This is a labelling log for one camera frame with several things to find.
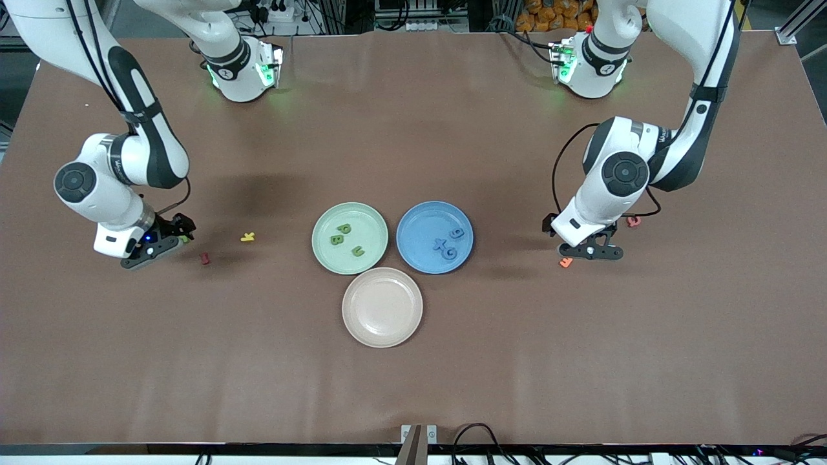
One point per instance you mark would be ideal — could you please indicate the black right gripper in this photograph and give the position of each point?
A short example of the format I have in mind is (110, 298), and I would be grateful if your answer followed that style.
(169, 226)

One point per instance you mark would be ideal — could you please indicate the blue digit nine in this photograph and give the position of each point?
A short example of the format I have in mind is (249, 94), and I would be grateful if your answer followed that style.
(457, 233)

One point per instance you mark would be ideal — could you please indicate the blue letter G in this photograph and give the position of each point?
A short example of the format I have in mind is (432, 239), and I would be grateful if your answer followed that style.
(450, 252)

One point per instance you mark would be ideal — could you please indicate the blue letter X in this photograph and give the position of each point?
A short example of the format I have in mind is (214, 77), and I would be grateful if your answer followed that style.
(441, 244)

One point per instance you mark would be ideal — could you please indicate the green letter U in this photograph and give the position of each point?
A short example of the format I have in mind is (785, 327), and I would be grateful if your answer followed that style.
(357, 251)

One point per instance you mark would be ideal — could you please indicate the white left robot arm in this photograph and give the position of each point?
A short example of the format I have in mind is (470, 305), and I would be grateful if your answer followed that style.
(604, 200)

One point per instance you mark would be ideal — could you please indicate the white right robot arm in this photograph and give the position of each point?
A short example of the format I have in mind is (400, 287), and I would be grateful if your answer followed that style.
(97, 194)

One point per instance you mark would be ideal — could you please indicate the blue round plate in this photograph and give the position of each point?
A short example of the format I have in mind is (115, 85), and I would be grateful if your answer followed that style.
(420, 226)

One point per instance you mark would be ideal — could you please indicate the green round plate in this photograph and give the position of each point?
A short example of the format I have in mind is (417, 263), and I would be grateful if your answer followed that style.
(362, 223)

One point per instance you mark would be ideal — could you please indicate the beige round plate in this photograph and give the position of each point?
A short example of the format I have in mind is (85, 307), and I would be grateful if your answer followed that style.
(382, 307)

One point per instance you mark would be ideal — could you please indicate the pile of orange bags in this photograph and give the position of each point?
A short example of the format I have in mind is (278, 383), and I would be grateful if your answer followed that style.
(546, 16)

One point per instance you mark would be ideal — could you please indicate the long white power strip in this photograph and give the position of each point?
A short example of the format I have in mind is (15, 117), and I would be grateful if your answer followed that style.
(426, 26)

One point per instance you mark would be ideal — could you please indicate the white power strip with plugs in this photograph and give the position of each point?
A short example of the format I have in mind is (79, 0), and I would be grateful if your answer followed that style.
(282, 11)

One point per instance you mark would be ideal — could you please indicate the black table edge rail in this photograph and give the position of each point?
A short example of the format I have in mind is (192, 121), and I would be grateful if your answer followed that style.
(258, 449)

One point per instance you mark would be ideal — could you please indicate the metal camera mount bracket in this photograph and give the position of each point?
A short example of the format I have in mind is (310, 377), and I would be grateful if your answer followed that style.
(418, 445)

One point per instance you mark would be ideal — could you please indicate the aluminium frame post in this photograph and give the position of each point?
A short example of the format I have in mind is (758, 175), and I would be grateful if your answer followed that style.
(786, 35)

